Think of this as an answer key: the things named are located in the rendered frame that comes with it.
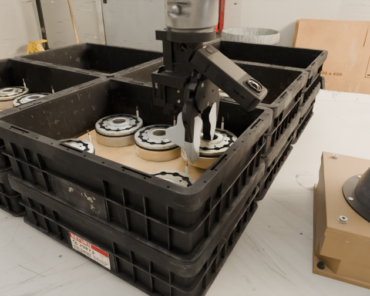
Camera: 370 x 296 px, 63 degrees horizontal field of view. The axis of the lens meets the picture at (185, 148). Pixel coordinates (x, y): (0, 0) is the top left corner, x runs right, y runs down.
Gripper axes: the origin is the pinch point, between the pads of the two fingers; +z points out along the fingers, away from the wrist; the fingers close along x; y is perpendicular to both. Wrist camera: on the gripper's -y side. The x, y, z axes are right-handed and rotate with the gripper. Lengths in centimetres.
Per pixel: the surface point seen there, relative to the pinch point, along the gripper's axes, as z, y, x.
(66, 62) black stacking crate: 1, 70, -30
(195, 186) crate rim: -6.4, -7.7, 16.2
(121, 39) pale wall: 50, 255, -262
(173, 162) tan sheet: 4.2, 6.0, 0.3
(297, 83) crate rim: -4.7, -8.5, -28.9
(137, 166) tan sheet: 4.0, 11.0, 4.7
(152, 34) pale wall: 42, 212, -270
